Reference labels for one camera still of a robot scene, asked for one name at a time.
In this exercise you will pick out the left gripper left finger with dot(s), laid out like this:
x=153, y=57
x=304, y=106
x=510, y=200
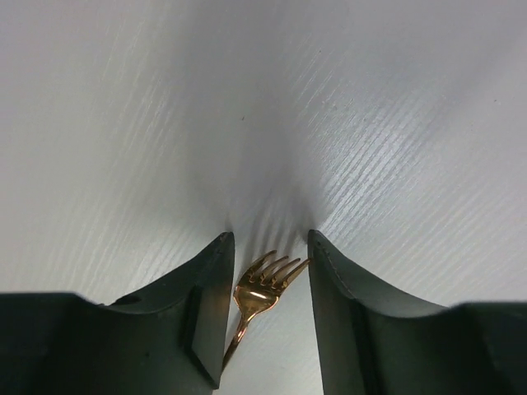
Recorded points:
x=167, y=337

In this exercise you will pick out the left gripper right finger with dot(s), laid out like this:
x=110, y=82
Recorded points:
x=374, y=338

